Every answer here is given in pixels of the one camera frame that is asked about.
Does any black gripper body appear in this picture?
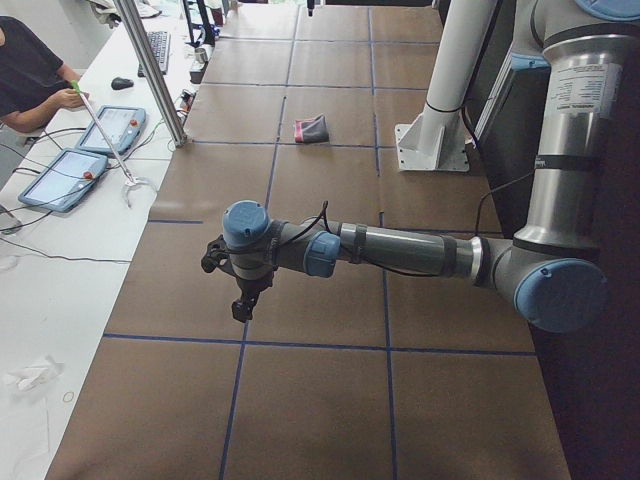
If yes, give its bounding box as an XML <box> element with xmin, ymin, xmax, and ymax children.
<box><xmin>201</xmin><ymin>235</ymin><xmax>275</xmax><ymax>321</ymax></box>

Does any pink and grey towel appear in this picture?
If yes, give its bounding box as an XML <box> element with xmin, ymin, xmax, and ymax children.
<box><xmin>294</xmin><ymin>114</ymin><xmax>330</xmax><ymax>144</ymax></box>

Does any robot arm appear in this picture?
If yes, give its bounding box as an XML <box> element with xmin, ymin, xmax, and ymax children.
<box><xmin>201</xmin><ymin>1</ymin><xmax>639</xmax><ymax>333</ymax></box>

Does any reacher grabber stick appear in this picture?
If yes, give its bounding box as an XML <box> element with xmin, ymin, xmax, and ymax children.
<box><xmin>70</xmin><ymin>80</ymin><xmax>158</xmax><ymax>208</ymax></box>

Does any far teach pendant tablet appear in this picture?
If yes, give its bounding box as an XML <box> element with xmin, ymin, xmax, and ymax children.
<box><xmin>76</xmin><ymin>105</ymin><xmax>146</xmax><ymax>156</ymax></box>

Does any teach pendant tablet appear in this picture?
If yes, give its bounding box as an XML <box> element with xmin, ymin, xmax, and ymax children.
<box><xmin>18</xmin><ymin>148</ymin><xmax>108</xmax><ymax>213</ymax></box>
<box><xmin>76</xmin><ymin>105</ymin><xmax>146</xmax><ymax>156</ymax></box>

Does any near teach pendant tablet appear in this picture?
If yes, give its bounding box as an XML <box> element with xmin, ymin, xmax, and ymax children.
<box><xmin>18</xmin><ymin>148</ymin><xmax>108</xmax><ymax>213</ymax></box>

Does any black computer mouse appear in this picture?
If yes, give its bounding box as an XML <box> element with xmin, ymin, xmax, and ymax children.
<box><xmin>111</xmin><ymin>77</ymin><xmax>134</xmax><ymax>91</ymax></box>

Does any metal cup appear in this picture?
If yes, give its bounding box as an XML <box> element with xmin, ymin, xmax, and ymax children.
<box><xmin>194</xmin><ymin>47</ymin><xmax>209</xmax><ymax>64</ymax></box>

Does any black keyboard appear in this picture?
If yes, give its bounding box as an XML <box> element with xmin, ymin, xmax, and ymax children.
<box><xmin>147</xmin><ymin>31</ymin><xmax>171</xmax><ymax>75</ymax></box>

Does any crumpled white tissue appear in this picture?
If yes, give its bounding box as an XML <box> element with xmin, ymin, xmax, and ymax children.
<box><xmin>2</xmin><ymin>355</ymin><xmax>65</xmax><ymax>392</ymax></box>

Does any seated person black shirt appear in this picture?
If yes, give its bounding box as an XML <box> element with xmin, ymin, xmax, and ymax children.
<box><xmin>1</xmin><ymin>16</ymin><xmax>84</xmax><ymax>133</ymax></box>

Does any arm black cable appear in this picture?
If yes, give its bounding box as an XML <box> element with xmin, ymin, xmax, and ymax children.
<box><xmin>269</xmin><ymin>200</ymin><xmax>451</xmax><ymax>279</ymax></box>

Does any aluminium frame post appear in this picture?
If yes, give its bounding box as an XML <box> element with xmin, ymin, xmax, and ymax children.
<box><xmin>114</xmin><ymin>0</ymin><xmax>187</xmax><ymax>148</ymax></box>

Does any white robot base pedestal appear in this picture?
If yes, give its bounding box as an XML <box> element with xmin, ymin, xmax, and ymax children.
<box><xmin>395</xmin><ymin>0</ymin><xmax>497</xmax><ymax>172</ymax></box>

